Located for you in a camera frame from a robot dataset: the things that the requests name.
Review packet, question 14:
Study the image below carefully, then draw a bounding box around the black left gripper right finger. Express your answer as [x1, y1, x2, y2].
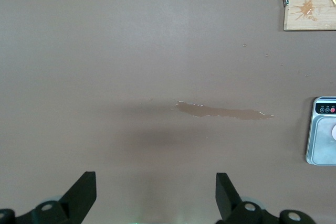
[215, 173, 316, 224]

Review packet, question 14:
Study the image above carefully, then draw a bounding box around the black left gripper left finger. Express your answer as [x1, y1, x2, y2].
[0, 171, 97, 224]

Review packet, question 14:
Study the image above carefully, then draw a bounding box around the brown sauce splash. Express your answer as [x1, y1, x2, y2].
[291, 0, 320, 23]

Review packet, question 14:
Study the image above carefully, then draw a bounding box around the spilled liquid puddle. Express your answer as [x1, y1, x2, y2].
[175, 100, 275, 121]

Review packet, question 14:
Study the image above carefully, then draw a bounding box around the silver digital kitchen scale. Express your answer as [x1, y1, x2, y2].
[306, 96, 336, 166]

